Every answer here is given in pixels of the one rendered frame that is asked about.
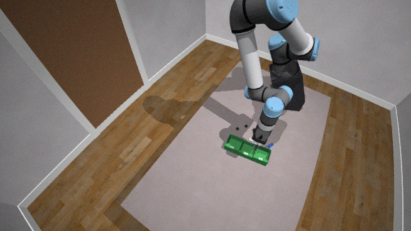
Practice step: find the green three-compartment bin rack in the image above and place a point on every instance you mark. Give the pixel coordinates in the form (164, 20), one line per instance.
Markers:
(243, 148)

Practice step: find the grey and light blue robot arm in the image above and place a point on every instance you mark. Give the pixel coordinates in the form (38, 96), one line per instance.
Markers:
(290, 44)

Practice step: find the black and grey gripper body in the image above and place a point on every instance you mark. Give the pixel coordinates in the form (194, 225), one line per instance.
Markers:
(260, 135)

